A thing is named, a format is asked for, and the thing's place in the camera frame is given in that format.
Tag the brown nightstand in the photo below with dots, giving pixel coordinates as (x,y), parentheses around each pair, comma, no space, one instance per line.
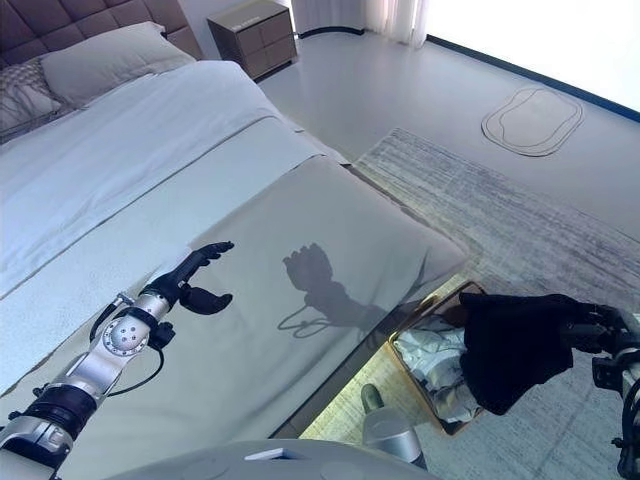
(260,40)

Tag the white duvet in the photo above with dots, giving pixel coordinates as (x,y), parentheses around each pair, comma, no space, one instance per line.
(125,150)

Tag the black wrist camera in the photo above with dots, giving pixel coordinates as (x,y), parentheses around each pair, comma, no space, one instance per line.
(606,372)
(162,336)

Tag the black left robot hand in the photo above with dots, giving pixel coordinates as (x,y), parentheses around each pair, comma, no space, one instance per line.
(175,280)

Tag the silver right robot leg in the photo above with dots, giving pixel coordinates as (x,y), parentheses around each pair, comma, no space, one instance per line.
(392,435)

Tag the grey streaked rug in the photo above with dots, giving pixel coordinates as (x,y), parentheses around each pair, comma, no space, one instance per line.
(525,225)

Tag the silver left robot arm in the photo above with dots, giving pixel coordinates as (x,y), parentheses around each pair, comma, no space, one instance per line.
(95,360)

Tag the woven brown basket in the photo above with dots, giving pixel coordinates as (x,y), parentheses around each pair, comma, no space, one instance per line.
(452,314)

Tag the brown tufted headboard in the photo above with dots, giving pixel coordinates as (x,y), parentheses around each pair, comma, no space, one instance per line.
(75,20)

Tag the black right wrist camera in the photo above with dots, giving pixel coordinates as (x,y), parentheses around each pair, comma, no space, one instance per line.
(606,372)

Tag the black floor track strip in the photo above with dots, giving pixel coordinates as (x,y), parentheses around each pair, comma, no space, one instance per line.
(625,111)

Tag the pale grey crumpled garment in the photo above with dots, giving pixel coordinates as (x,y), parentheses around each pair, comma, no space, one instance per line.
(430,340)

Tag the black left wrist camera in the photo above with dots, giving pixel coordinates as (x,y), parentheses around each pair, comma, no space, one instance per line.
(162,336)

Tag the plain grey pillow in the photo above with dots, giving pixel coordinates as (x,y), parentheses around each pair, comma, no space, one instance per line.
(110,65)

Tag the bed with grey cover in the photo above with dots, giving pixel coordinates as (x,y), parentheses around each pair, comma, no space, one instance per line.
(300,225)

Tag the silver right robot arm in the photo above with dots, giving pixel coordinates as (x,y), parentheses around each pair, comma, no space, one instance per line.
(631,380)

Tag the grey robot torso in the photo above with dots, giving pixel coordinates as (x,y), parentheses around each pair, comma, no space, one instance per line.
(225,467)

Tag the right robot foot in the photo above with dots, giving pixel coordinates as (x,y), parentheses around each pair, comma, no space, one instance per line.
(371,397)

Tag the oval grey floor mat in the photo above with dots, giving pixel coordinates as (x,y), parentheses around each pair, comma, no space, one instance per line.
(532,120)

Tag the black garment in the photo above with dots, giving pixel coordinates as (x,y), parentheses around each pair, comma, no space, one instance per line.
(510,350)

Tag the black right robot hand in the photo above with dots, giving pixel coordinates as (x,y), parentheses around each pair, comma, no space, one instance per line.
(595,325)

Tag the patterned grey pillow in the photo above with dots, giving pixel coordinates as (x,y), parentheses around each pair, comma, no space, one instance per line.
(25,95)

